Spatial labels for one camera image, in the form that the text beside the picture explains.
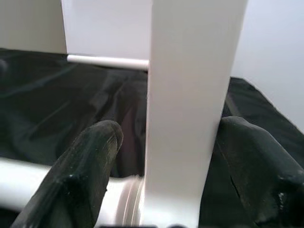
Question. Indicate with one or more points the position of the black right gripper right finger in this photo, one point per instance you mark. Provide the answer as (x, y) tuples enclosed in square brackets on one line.
[(261, 178)]

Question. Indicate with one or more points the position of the black table cloth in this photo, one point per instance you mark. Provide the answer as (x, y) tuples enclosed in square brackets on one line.
[(47, 107)]

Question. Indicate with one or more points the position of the white tapered plastic leg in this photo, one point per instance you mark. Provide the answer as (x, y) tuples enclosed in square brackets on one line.
[(23, 180), (107, 61)]

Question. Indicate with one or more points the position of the white plastic children table top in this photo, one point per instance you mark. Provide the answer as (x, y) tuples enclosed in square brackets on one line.
[(190, 95)]

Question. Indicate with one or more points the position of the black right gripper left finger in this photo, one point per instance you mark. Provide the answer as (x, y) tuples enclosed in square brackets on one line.
[(76, 178)]

